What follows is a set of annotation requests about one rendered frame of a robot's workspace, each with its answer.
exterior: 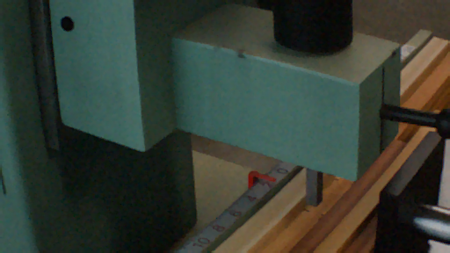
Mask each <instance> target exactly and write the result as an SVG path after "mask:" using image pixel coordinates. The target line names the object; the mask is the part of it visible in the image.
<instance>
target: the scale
mask: <svg viewBox="0 0 450 253"><path fill-rule="evenodd" d="M414 49H416V48H415V47H412V46H409V45H405V44H404V45H403V46H402V47H401V52H402V57H401V63H402V62H403V61H404V60H405V59H406V58H407V57H408V56H409V55H410V54H411V53H412V52H413V51H414ZM296 166H297V164H294V163H287V162H285V161H282V160H280V162H279V163H277V164H275V166H274V167H273V168H272V169H271V170H269V171H268V172H267V173H266V174H265V176H270V177H274V178H277V180H276V181H275V182H273V181H268V180H265V179H263V178H260V179H259V180H258V181H257V182H256V183H255V184H254V185H253V186H252V187H251V188H249V189H248V190H247V191H246V192H245V193H244V194H243V195H241V196H240V198H238V199H237V200H236V201H235V202H234V203H232V204H231V205H230V206H229V207H227V208H226V209H225V210H224V211H223V212H222V213H220V214H219V215H218V216H217V217H216V218H215V219H214V220H212V221H211V222H210V223H209V224H207V226H205V227H204V228H203V229H202V230H201V231H199V232H198V234H196V235H195V236H194V237H193V238H191V239H190V240H189V242H187V243H185V245H183V246H182V247H181V248H180V249H178V250H177V251H176V252H175V253H200V252H201V251H202V250H204V249H205V248H206V247H207V246H209V244H210V243H212V242H213V241H214V240H216V239H217V238H218V236H220V235H221V234H222V233H223V232H225V231H226V230H227V229H228V228H229V227H230V226H231V225H232V224H234V223H235V222H236V221H237V220H239V218H240V217H241V216H242V215H245V213H246V212H247V211H249V210H250V208H251V207H252V206H254V205H256V204H257V202H258V201H259V200H261V199H262V197H264V196H265V195H266V194H267V193H268V192H269V191H270V190H271V189H272V188H273V187H274V186H275V185H277V184H278V183H279V181H280V180H282V179H284V177H285V176H286V175H287V174H289V172H290V171H291V170H293V169H294V168H295V167H296Z"/></svg>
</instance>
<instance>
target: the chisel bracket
mask: <svg viewBox="0 0 450 253"><path fill-rule="evenodd" d="M352 32H353V41H352V44H350V45H349V46H348V47H345V48H344V49H339V50H338V51H335V52H327V53H320V54H319V53H307V52H300V51H296V50H293V49H290V48H285V47H283V46H281V45H280V43H277V42H276V40H275V39H274V32H273V25H272V12H271V11H265V10H262V9H258V8H254V7H250V6H243V5H240V4H233V3H226V4H224V5H222V6H221V7H219V9H215V10H214V11H212V12H210V13H208V14H207V15H206V16H205V17H202V18H200V19H199V20H196V21H194V22H193V23H192V24H191V25H188V26H187V27H185V28H184V29H182V30H180V31H178V32H177V33H175V34H173V35H172V39H171V56H172V66H173V85H174V95H175V104H176V123H177V130H183V131H186V132H188V133H191V134H196V135H198V136H204V137H206V138H208V139H211V140H214V141H218V142H223V143H226V144H229V145H231V146H234V147H237V148H244V149H247V150H249V151H252V152H254V153H257V154H262V155H267V156H270V157H271V158H275V159H280V160H282V161H285V162H287V163H294V164H297V165H300V166H301V167H304V168H306V167H307V168H309V169H312V170H316V171H321V172H323V173H326V174H328V175H329V174H331V175H333V176H335V177H341V178H344V179H347V180H351V181H357V180H359V179H360V177H361V176H362V175H363V174H364V173H365V172H366V171H367V169H369V168H370V166H371V165H372V164H374V161H375V160H376V159H377V158H378V157H379V156H380V155H381V154H382V152H383V151H384V150H385V149H386V148H387V146H388V145H389V144H390V142H392V141H393V140H394V139H395V137H396V136H397V135H398V129H399V122H394V121H389V120H385V119H381V118H380V109H381V106H382V105H384V104H385V105H395V106H400V93H401V69H402V68H401V57H402V52H401V46H400V45H399V44H398V43H395V42H392V41H389V40H384V39H380V38H376V37H374V36H371V35H367V34H364V33H358V32H354V31H352Z"/></svg>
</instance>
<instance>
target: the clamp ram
mask: <svg viewBox="0 0 450 253"><path fill-rule="evenodd" d="M444 149H445V139H443V138H442V137H441V136H439V134H438V133H435V132H433V131H429V132H428V133H427V134H426V135H425V137H424V138H423V140H421V141H420V142H419V144H418V145H417V146H416V148H414V151H413V152H411V154H410V155H409V157H408V158H407V159H406V160H405V161H404V163H403V164H402V166H401V167H400V168H399V169H398V171H397V172H396V173H395V174H394V175H393V176H392V178H390V180H389V181H388V182H387V184H386V185H385V186H384V187H383V188H382V189H381V191H380V193H379V206H378V213H377V221H376V236H375V239H374V253H421V252H422V251H423V249H424V248H425V245H426V244H428V242H429V241H434V242H439V243H443V244H446V245H448V246H450V208H446V207H444V206H439V205H438V203H439V189H440V182H441V174H442V167H443V160H444Z"/></svg>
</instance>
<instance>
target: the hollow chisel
mask: <svg viewBox="0 0 450 253"><path fill-rule="evenodd" d="M321 202H323V172H321V171H316V170H312V169H309V168H307V185H306V205H310V206H313V207H317V206H319V205H320V203H321Z"/></svg>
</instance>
